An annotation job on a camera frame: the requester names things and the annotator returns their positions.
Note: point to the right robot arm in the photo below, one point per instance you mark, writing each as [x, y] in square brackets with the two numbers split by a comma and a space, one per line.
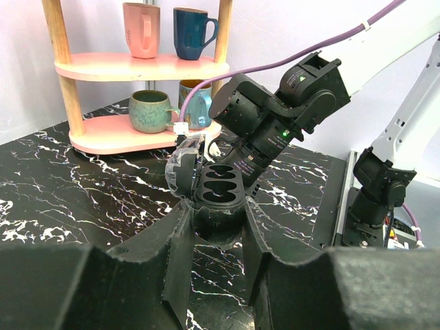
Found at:
[324, 82]

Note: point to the dark blue mug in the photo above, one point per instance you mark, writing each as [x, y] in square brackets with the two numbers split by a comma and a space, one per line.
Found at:
[189, 34]

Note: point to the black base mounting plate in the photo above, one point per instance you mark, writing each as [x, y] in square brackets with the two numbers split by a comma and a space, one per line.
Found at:
[335, 201]

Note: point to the green ceramic mug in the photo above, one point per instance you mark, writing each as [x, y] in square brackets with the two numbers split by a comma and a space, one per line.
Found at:
[150, 111]

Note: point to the light blue ceramic mug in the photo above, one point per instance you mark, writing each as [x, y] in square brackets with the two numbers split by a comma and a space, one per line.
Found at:
[198, 108]

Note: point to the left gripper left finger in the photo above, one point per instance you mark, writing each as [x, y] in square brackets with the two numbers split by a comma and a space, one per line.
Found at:
[143, 283]

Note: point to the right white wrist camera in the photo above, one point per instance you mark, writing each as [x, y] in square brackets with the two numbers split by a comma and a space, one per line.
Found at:
[181, 131]

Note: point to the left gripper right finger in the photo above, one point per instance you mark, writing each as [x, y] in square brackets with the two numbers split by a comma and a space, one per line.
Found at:
[289, 284]

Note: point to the black earbud charging case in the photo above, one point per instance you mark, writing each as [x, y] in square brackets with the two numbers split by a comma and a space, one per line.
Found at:
[214, 192]

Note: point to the pink mug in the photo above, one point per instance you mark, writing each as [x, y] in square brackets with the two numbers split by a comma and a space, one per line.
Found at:
[142, 29]

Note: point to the pink three-tier shelf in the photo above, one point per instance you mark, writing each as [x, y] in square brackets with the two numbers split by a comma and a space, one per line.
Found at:
[111, 134]

